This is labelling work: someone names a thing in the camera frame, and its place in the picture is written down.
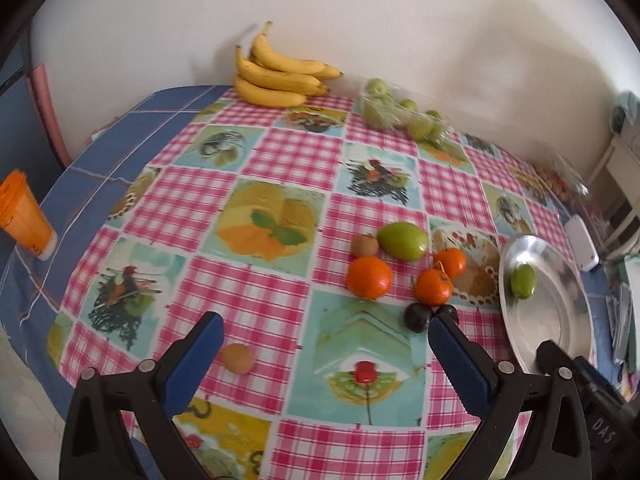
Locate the small green fruit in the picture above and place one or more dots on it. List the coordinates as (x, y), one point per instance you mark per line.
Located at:
(523, 281)

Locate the pink padded chair frame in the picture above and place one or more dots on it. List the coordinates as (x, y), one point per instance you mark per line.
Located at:
(47, 110)

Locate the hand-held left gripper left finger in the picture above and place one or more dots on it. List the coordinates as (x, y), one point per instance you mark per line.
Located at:
(195, 360)

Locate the dark purple plum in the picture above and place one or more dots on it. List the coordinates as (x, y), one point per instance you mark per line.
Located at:
(416, 316)
(448, 311)

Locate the round metal plate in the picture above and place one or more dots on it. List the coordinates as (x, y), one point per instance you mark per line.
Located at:
(555, 310)

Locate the pile of tan longans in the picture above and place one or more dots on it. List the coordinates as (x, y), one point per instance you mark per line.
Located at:
(555, 180)

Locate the pile of green jujubes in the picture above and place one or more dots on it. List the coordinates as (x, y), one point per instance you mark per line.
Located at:
(420, 125)

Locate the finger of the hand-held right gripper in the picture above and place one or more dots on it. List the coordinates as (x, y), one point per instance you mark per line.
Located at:
(552, 357)

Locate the large green mango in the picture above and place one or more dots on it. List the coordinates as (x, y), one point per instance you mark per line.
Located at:
(402, 240)

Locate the clear plastic bag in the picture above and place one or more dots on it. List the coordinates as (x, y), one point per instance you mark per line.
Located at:
(395, 117)

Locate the brown kiwi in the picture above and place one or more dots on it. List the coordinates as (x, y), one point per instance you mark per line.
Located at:
(364, 245)

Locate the white plastic basket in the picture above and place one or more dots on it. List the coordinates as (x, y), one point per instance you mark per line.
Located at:
(617, 160)

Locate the clear plastic fruit box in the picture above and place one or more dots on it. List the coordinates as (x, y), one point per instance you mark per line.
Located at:
(562, 175)

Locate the yellow banana bunch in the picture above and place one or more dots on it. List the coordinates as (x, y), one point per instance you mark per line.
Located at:
(280, 77)

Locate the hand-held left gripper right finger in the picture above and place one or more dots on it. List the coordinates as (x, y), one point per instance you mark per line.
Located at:
(457, 365)

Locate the white power box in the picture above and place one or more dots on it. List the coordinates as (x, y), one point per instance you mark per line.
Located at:
(582, 245)

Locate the large orange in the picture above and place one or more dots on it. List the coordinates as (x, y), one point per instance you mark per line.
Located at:
(370, 276)

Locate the teal cloth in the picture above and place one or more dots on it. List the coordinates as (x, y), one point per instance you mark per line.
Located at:
(625, 110)

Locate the small mandarin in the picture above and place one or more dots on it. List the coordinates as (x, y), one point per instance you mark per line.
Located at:
(434, 287)
(449, 261)

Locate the small tan round fruit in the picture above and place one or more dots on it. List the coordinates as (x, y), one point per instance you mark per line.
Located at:
(237, 358)

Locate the stack of orange cups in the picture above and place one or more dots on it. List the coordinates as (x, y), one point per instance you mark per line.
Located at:
(25, 220)

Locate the checkered fruit-print tablecloth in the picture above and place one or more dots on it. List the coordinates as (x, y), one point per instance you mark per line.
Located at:
(280, 160)

